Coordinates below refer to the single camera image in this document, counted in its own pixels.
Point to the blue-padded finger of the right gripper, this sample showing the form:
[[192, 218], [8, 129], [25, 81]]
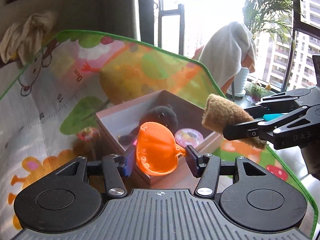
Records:
[[273, 106]]

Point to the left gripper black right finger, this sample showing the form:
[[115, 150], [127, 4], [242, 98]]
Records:
[[205, 167]]

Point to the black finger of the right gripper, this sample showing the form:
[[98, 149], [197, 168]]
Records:
[[247, 129]]

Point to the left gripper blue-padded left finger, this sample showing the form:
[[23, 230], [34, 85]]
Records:
[[115, 167]]

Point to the tan fuzzy plush cloth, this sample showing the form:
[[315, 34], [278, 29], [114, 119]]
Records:
[[220, 112]]

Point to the pink round toy compact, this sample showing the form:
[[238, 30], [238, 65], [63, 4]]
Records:
[[188, 136]]

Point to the orange plastic toy shell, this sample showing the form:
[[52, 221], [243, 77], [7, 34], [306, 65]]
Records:
[[157, 152]]

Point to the black plush toy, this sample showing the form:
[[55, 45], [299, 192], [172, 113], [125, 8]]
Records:
[[163, 115]]

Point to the white draped towel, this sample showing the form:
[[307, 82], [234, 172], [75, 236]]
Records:
[[229, 50]]

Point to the colourful cartoon play mat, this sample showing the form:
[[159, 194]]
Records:
[[52, 184]]

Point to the potted palm plant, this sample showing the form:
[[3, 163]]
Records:
[[274, 17]]

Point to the cream crumpled cloth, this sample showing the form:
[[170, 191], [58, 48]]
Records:
[[23, 40]]

